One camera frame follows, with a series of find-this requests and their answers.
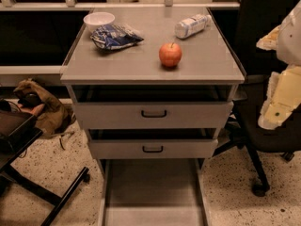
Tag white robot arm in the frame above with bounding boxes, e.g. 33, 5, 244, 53
256, 1, 301, 130

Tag brown bag on floor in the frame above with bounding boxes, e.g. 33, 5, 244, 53
13, 79, 74, 137

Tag clear plastic bottle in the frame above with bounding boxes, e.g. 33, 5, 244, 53
175, 14, 212, 39

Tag white bowl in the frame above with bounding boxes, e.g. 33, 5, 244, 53
83, 12, 115, 32

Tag black office chair right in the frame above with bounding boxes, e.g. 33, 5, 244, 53
215, 0, 301, 197

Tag top drawer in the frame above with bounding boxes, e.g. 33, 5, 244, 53
71, 85, 233, 129

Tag black drawer handle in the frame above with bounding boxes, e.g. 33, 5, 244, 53
140, 110, 167, 119
142, 146, 164, 153

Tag blue chip bag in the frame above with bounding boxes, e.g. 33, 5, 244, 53
90, 24, 144, 51

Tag grey drawer cabinet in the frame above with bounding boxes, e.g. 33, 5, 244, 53
60, 6, 246, 226

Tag middle drawer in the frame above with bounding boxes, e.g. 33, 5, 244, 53
88, 128, 218, 159

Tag bottom drawer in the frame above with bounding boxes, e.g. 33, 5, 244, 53
98, 159, 210, 226

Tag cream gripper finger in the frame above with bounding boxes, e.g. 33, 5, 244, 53
256, 26, 279, 51
258, 65, 301, 130

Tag black headphones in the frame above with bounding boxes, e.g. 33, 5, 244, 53
18, 93, 42, 107

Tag black office chair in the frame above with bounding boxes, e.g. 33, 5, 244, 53
215, 0, 301, 197
0, 104, 89, 226

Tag black top drawer handle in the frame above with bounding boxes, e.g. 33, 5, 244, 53
140, 110, 167, 119

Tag black office chair left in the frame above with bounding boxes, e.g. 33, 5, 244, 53
0, 104, 89, 226

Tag black middle drawer handle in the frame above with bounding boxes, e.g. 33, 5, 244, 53
142, 146, 164, 153

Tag red apple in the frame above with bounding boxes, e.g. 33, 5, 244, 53
159, 42, 182, 68

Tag drawer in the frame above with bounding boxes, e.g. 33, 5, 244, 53
98, 159, 210, 226
88, 128, 218, 159
71, 85, 233, 129

